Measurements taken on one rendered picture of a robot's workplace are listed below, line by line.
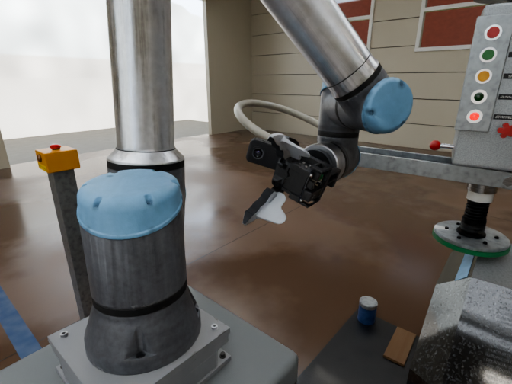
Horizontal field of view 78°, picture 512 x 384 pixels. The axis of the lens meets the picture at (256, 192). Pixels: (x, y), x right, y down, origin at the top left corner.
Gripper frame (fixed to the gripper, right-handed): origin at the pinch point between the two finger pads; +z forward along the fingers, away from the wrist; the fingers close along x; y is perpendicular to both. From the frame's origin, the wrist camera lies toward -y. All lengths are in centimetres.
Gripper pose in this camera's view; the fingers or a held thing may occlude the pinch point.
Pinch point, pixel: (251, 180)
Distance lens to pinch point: 48.3
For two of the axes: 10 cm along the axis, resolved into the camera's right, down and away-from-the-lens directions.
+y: 7.9, 4.5, -4.1
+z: -5.5, 2.2, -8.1
